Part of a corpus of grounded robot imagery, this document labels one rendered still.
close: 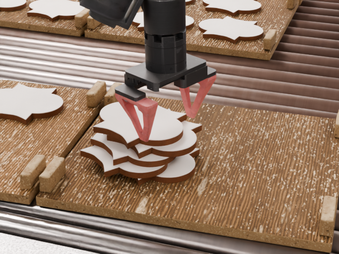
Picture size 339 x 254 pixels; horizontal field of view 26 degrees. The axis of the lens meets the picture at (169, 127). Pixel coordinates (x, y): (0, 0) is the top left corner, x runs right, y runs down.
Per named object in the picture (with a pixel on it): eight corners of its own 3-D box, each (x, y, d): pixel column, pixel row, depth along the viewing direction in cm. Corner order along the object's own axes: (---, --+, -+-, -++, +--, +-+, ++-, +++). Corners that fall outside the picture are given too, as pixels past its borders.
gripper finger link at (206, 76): (151, 121, 109) (149, 63, 105) (184, 105, 113) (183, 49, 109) (184, 136, 105) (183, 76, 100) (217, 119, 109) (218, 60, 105)
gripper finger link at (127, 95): (116, 138, 105) (112, 78, 100) (152, 121, 109) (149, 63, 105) (149, 154, 100) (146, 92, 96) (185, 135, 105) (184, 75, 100)
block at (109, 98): (113, 110, 126) (112, 96, 125) (103, 109, 127) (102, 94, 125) (124, 96, 131) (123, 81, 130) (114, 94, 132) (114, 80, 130)
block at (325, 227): (332, 238, 94) (334, 220, 93) (317, 236, 95) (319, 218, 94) (335, 212, 99) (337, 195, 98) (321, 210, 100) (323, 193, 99)
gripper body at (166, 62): (123, 82, 102) (120, 32, 99) (175, 60, 108) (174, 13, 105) (156, 96, 98) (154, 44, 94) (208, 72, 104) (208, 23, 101)
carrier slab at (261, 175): (331, 253, 94) (332, 243, 93) (36, 205, 104) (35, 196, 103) (346, 128, 124) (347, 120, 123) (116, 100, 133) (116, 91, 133)
